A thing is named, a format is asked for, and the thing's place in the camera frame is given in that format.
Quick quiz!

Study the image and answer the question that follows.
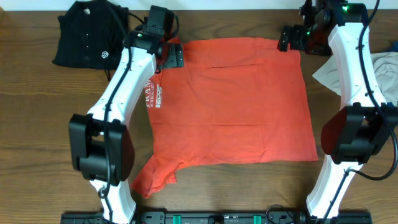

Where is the orange red t-shirt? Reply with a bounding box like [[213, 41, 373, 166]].
[[132, 37, 318, 198]]

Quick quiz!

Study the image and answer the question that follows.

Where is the blue cloth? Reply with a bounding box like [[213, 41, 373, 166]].
[[388, 41, 398, 52]]

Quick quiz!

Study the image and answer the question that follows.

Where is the folded black shirt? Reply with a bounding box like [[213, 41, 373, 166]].
[[52, 0, 129, 80]]

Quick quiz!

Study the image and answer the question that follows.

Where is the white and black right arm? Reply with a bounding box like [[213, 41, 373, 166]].
[[266, 0, 397, 223]]

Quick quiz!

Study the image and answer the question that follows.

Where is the beige crumpled shirt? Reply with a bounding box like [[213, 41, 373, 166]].
[[312, 52, 397, 107]]

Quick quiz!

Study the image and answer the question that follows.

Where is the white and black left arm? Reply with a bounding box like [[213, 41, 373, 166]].
[[60, 6, 184, 223]]

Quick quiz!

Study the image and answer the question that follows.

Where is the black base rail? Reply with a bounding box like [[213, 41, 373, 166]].
[[60, 203, 374, 224]]

